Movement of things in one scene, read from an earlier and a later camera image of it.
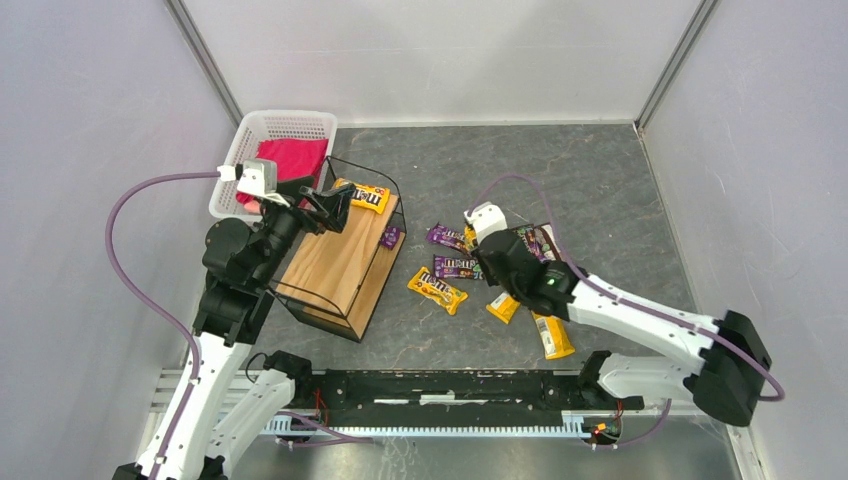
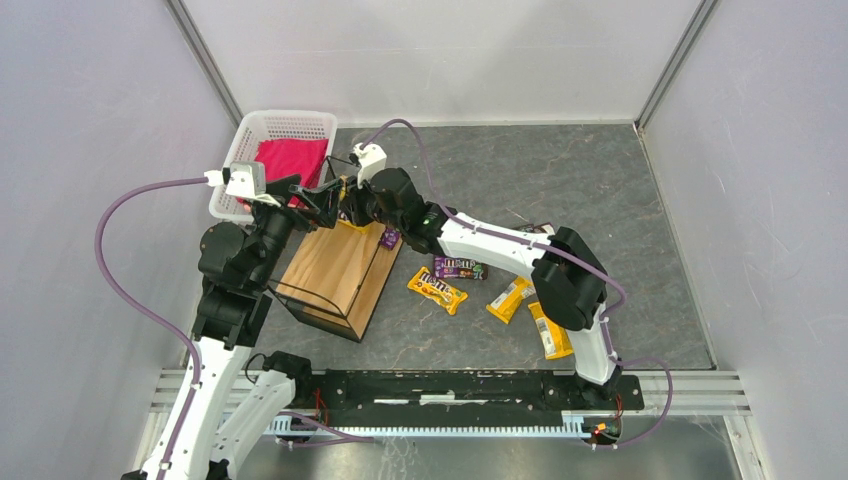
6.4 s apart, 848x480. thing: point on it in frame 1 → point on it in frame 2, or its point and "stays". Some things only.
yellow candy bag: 554,336 stays
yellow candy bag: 503,307 stays
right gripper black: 494,250 → 357,201
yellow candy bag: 437,290 stays
